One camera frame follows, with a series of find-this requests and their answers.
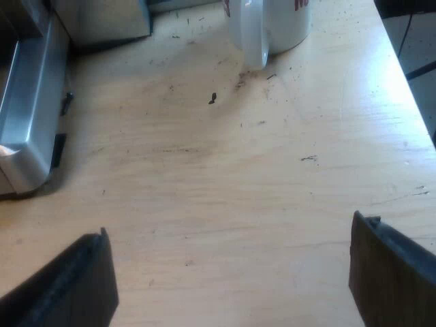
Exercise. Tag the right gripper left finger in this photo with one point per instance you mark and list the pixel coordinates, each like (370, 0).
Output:
(73, 286)

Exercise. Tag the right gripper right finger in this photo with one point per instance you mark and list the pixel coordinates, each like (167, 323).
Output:
(388, 272)

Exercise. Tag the white mug with red and black print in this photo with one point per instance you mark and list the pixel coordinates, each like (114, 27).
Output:
(272, 27)

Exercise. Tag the metal block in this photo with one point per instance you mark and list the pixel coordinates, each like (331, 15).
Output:
(102, 20)

